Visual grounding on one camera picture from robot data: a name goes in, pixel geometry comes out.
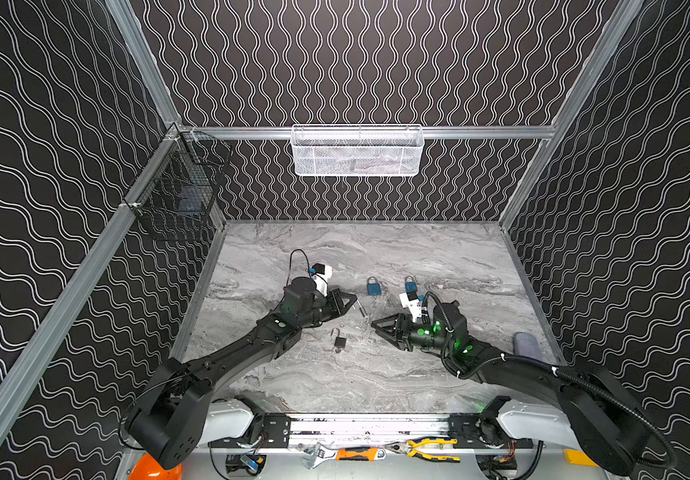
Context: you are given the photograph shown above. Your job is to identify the blue padlock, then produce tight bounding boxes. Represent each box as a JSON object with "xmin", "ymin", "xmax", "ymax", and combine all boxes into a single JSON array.
[
  {"xmin": 404, "ymin": 275, "xmax": 418, "ymax": 294},
  {"xmin": 366, "ymin": 276, "xmax": 382, "ymax": 296}
]

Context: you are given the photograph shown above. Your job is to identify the black padlock top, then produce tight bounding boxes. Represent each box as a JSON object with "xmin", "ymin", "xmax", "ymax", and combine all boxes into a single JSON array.
[{"xmin": 356, "ymin": 300, "xmax": 369, "ymax": 319}]

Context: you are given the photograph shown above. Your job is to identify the black padlock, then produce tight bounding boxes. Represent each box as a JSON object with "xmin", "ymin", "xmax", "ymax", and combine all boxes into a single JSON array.
[
  {"xmin": 330, "ymin": 328, "xmax": 347, "ymax": 354},
  {"xmin": 356, "ymin": 300, "xmax": 369, "ymax": 319}
]

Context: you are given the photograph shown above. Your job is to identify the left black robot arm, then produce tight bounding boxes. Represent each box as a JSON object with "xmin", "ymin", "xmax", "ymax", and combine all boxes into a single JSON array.
[{"xmin": 124, "ymin": 277, "xmax": 358, "ymax": 470}]

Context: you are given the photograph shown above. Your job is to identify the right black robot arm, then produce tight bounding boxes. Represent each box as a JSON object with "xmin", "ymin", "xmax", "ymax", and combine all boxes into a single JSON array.
[{"xmin": 371, "ymin": 302, "xmax": 678, "ymax": 476}]

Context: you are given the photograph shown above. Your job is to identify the black padlock middle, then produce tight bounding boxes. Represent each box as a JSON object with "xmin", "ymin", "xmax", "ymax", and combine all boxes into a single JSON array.
[{"xmin": 330, "ymin": 328, "xmax": 347, "ymax": 354}]

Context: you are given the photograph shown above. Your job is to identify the grey oblong pad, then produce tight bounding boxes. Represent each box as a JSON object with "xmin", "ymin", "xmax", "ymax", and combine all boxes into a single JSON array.
[{"xmin": 513, "ymin": 332, "xmax": 543, "ymax": 361}]

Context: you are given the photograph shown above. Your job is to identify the yellow tag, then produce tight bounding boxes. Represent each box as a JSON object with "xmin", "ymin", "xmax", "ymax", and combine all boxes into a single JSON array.
[{"xmin": 563, "ymin": 449, "xmax": 599, "ymax": 468}]

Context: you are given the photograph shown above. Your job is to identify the orange hard hat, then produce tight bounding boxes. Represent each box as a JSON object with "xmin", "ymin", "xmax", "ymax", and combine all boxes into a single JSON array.
[{"xmin": 128, "ymin": 454, "xmax": 183, "ymax": 480}]

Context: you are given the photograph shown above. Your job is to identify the yellow handled pliers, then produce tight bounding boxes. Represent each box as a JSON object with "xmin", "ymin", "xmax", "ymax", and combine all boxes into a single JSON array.
[{"xmin": 385, "ymin": 437, "xmax": 461, "ymax": 463}]

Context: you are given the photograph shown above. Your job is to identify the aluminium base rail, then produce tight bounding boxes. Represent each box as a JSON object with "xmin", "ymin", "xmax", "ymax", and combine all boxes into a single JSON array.
[{"xmin": 202, "ymin": 413, "xmax": 533, "ymax": 451}]

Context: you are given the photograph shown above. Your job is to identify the white wire basket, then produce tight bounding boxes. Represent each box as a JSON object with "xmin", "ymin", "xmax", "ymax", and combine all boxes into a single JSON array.
[{"xmin": 290, "ymin": 124, "xmax": 425, "ymax": 177}]

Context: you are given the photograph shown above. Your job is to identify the adjustable wrench orange handle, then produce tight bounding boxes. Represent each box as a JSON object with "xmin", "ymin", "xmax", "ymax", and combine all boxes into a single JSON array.
[{"xmin": 302, "ymin": 443, "xmax": 387, "ymax": 470}]

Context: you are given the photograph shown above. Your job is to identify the black wire basket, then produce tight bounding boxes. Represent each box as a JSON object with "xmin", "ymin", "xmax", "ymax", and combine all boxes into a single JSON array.
[{"xmin": 131, "ymin": 124, "xmax": 235, "ymax": 243}]

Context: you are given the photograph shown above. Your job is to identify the black corrugated cable conduit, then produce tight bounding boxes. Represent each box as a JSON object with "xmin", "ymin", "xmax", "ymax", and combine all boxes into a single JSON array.
[{"xmin": 422, "ymin": 290, "xmax": 679, "ymax": 472}]

